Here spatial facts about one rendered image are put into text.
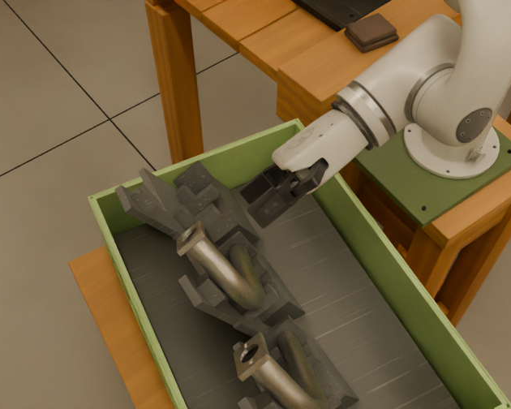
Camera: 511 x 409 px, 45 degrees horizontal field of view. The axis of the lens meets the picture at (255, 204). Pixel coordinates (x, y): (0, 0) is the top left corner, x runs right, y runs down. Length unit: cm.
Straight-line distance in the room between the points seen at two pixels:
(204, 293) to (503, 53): 44
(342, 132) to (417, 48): 13
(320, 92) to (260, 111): 123
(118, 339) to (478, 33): 78
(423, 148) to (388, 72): 56
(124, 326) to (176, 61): 96
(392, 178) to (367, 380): 41
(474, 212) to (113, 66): 191
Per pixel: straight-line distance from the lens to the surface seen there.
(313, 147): 71
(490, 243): 155
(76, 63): 286
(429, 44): 76
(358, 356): 106
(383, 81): 74
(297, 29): 152
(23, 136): 262
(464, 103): 70
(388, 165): 126
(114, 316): 117
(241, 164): 119
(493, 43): 69
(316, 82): 135
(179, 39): 185
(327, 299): 110
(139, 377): 111
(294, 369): 87
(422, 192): 123
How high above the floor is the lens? 182
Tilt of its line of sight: 54 degrees down
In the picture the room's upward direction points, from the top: straight up
